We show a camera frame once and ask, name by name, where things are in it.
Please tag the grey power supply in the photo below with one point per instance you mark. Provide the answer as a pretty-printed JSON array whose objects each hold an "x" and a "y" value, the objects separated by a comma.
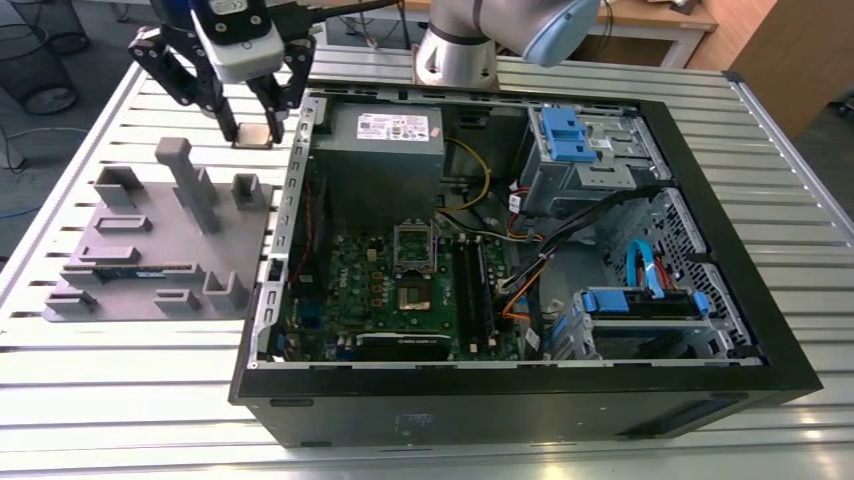
[{"x": 373, "y": 185}]

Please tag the hard disk in blue carrier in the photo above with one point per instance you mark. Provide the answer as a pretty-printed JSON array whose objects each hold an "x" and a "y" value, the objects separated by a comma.
[{"x": 606, "y": 302}]

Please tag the black graphics card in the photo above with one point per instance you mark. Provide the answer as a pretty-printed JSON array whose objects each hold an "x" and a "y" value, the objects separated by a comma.
[{"x": 407, "y": 345}]

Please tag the large blue drive bracket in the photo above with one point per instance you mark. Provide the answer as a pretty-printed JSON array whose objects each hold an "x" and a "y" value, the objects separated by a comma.
[{"x": 563, "y": 125}]

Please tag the green motherboard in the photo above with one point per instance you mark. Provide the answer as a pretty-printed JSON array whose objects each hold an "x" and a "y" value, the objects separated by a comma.
[{"x": 360, "y": 310}]

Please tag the grey metal disk bay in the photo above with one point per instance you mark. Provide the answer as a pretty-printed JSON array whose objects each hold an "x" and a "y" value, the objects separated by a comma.
[{"x": 654, "y": 326}]

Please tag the black PC case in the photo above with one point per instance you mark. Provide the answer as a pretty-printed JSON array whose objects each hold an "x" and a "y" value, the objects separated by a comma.
[{"x": 467, "y": 410}]

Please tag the grey optical drive cage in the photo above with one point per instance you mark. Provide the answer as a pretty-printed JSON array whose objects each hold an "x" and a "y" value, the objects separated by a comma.
[{"x": 600, "y": 185}]

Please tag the CPU socket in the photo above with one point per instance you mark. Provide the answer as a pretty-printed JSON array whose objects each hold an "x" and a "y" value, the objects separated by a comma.
[{"x": 415, "y": 297}]

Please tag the small blue drive bracket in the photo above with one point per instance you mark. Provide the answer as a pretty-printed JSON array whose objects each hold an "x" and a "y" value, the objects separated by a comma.
[{"x": 575, "y": 151}]

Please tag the grey parts rack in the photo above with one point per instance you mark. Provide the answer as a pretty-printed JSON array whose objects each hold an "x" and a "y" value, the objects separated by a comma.
[{"x": 167, "y": 240}]

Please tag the small black mesh bin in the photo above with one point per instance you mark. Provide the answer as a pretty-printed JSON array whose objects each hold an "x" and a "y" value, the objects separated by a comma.
[{"x": 67, "y": 42}]

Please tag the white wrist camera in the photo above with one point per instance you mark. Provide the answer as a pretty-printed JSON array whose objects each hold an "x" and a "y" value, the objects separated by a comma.
[{"x": 240, "y": 55}]

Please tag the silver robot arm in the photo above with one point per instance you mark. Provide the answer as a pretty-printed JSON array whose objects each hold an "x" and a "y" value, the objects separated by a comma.
[{"x": 460, "y": 55}]

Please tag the wooden desk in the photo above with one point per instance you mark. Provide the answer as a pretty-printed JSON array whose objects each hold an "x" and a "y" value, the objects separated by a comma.
[{"x": 654, "y": 20}]

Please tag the large black mesh bin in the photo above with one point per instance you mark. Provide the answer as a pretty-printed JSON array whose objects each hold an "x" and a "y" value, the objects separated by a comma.
[{"x": 33, "y": 70}]

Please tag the silver CPU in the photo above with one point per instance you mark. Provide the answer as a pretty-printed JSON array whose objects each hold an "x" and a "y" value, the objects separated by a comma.
[{"x": 252, "y": 136}]

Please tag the metal locking lever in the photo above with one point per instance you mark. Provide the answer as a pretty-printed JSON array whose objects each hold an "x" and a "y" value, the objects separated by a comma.
[{"x": 438, "y": 250}]

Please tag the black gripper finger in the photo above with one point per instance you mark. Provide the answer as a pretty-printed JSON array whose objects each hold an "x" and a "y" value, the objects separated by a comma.
[
  {"x": 173, "y": 70},
  {"x": 300, "y": 70}
]

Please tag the blue expansion slot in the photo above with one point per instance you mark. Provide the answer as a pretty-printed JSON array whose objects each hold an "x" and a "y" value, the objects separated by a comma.
[{"x": 308, "y": 314}]

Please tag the wooden cabinet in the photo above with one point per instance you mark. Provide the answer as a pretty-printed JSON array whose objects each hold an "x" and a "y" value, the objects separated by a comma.
[{"x": 787, "y": 60}]

